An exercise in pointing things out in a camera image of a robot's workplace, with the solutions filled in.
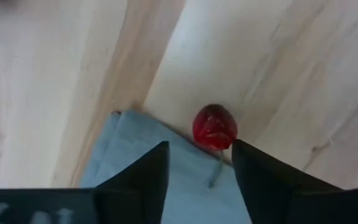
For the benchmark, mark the grey cloth mat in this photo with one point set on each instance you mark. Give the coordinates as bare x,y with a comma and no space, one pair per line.
185,186

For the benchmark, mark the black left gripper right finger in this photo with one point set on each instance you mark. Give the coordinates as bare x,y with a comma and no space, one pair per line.
291,205

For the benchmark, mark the red toy cherry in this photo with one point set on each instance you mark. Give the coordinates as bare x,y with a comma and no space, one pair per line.
214,127

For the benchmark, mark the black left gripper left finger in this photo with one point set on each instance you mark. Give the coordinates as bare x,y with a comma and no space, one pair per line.
73,207

